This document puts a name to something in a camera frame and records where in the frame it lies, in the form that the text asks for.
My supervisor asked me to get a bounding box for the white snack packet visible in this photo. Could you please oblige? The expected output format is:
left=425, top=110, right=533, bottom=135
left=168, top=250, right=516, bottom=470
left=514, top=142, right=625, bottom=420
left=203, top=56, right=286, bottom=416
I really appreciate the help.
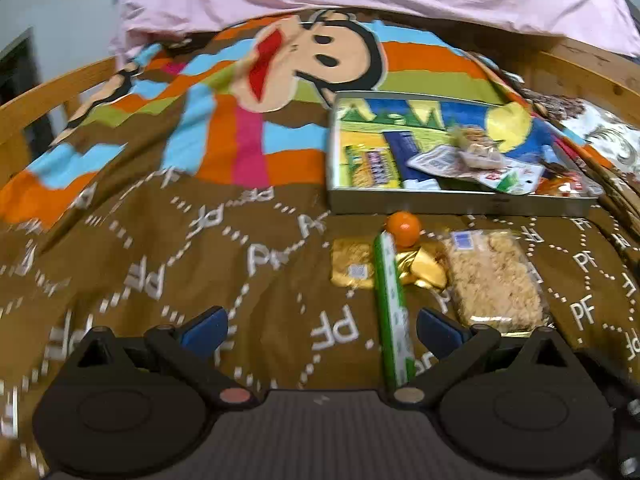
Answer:
left=407, top=145, right=464, bottom=179

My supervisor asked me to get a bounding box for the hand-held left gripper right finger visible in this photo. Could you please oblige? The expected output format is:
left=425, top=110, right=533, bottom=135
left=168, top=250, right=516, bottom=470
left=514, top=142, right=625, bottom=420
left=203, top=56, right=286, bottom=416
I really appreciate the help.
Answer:
left=392, top=307, right=589, bottom=406

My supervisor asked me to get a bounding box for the long green snack packet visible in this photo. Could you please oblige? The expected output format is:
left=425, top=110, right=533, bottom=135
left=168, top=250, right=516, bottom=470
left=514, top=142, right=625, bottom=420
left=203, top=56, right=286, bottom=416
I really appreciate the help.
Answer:
left=374, top=230, right=417, bottom=396

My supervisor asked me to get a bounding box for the yellow and purple snack packet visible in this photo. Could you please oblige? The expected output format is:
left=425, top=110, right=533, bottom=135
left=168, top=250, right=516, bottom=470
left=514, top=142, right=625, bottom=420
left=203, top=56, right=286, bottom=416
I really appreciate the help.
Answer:
left=342, top=142, right=404, bottom=189

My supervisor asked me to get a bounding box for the blue snack packet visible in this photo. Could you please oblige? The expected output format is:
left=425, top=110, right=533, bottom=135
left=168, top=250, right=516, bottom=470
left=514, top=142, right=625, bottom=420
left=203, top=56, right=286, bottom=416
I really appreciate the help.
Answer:
left=384, top=129, right=422, bottom=191

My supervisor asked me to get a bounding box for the clear packet of brown snacks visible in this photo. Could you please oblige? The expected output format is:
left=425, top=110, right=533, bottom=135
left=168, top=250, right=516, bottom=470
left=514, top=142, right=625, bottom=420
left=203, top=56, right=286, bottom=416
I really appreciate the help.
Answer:
left=447, top=125, right=504, bottom=170

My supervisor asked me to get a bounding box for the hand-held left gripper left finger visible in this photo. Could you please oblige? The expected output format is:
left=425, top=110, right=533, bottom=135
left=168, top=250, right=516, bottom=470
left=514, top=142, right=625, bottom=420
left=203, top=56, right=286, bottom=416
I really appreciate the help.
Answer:
left=65, top=306, right=256, bottom=409

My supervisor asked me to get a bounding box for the clear packet of rice crisps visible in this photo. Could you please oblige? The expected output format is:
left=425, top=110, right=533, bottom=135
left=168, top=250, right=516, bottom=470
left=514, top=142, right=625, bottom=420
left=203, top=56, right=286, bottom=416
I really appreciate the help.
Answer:
left=442, top=229, right=554, bottom=335

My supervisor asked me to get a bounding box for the metal tray with cartoon print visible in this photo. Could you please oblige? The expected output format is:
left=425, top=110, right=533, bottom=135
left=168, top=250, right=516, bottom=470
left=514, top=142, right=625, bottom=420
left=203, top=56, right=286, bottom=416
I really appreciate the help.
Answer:
left=327, top=91, right=606, bottom=217

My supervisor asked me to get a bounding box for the printed monkey blanket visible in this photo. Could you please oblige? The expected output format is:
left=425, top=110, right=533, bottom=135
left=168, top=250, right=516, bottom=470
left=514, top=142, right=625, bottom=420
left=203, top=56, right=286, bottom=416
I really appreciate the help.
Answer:
left=0, top=7, right=640, bottom=480

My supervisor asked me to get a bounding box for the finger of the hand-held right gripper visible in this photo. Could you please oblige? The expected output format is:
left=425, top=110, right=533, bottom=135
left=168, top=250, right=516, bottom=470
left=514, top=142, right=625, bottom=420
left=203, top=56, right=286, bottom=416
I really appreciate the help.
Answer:
left=574, top=347, right=640, bottom=480

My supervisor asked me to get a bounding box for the orange snack packet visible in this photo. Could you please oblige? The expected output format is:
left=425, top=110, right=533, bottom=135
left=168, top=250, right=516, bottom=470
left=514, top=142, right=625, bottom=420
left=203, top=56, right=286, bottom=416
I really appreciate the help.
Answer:
left=480, top=162, right=602, bottom=199

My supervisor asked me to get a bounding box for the patterned pillow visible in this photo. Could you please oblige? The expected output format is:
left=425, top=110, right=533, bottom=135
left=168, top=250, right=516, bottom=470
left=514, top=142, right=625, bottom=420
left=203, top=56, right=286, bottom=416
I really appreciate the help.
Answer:
left=525, top=87, right=640, bottom=177

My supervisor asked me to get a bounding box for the crumpled gold wrapper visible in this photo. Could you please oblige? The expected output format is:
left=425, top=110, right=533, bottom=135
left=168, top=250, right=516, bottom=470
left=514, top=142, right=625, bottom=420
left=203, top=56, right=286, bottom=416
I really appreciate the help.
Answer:
left=395, top=245, right=449, bottom=291

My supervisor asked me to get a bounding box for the small gold snack packet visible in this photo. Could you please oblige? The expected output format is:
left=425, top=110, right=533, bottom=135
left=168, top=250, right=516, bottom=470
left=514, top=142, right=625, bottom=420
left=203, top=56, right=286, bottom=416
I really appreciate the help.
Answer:
left=330, top=239, right=379, bottom=290

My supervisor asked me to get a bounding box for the tangerine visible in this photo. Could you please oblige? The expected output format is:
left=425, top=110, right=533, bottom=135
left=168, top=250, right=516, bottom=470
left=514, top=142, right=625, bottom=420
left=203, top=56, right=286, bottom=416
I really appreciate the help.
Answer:
left=385, top=211, right=421, bottom=249

